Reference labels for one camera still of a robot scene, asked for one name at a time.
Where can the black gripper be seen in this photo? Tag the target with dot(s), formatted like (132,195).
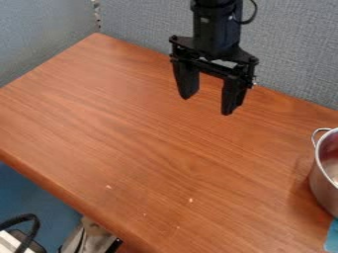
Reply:
(213,51)

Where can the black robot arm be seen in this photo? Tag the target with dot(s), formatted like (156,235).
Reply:
(219,3)

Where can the metal pot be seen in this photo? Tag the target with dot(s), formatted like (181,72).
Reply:
(324,173)

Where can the metal table leg bracket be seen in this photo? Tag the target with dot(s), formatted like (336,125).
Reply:
(90,239)

